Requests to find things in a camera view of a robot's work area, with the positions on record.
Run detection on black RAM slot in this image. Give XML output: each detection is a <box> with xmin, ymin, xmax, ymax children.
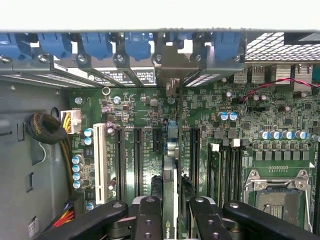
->
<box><xmin>236</xmin><ymin>146</ymin><xmax>245</xmax><ymax>202</ymax></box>
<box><xmin>222</xmin><ymin>144</ymin><xmax>230</xmax><ymax>206</ymax></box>

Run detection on white-clipped RAM slot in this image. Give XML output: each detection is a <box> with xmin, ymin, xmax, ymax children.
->
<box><xmin>229</xmin><ymin>138</ymin><xmax>238</xmax><ymax>203</ymax></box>

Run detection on CPU socket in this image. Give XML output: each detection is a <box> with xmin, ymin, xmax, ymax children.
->
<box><xmin>243</xmin><ymin>169</ymin><xmax>315</xmax><ymax>232</ymax></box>

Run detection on white expansion slot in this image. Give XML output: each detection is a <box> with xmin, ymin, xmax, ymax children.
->
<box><xmin>92</xmin><ymin>122</ymin><xmax>108</xmax><ymax>206</ymax></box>

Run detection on short black expansion slot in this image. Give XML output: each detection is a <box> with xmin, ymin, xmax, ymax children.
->
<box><xmin>151</xmin><ymin>127</ymin><xmax>163</xmax><ymax>153</ymax></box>

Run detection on locking lever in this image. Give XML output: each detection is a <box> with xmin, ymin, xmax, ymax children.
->
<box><xmin>303</xmin><ymin>186</ymin><xmax>315</xmax><ymax>233</ymax></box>

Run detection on green motherboard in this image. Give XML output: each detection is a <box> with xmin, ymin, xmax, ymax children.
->
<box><xmin>66</xmin><ymin>76</ymin><xmax>320</xmax><ymax>237</ymax></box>

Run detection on white power connector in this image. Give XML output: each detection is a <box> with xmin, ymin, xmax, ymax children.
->
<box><xmin>59</xmin><ymin>108</ymin><xmax>83</xmax><ymax>135</ymax></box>

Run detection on blue slot clip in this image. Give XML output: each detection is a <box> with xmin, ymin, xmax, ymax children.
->
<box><xmin>0</xmin><ymin>32</ymin><xmax>32</xmax><ymax>62</ymax></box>
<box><xmin>36</xmin><ymin>31</ymin><xmax>74</xmax><ymax>60</ymax></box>
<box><xmin>80</xmin><ymin>31</ymin><xmax>114</xmax><ymax>61</ymax></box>
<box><xmin>123</xmin><ymin>31</ymin><xmax>154</xmax><ymax>63</ymax></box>
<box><xmin>210</xmin><ymin>31</ymin><xmax>247</xmax><ymax>60</ymax></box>

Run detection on open black PC case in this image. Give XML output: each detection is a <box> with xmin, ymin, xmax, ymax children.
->
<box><xmin>0</xmin><ymin>28</ymin><xmax>320</xmax><ymax>240</ymax></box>

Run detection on red yellow wire bundle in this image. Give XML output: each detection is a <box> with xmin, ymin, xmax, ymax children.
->
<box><xmin>51</xmin><ymin>202</ymin><xmax>76</xmax><ymax>229</ymax></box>

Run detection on black braided cable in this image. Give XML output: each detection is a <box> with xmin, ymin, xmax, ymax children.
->
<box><xmin>24</xmin><ymin>112</ymin><xmax>75</xmax><ymax>198</ymax></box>

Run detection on red black twisted wire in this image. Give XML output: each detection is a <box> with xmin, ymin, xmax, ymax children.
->
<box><xmin>238</xmin><ymin>77</ymin><xmax>320</xmax><ymax>103</ymax></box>

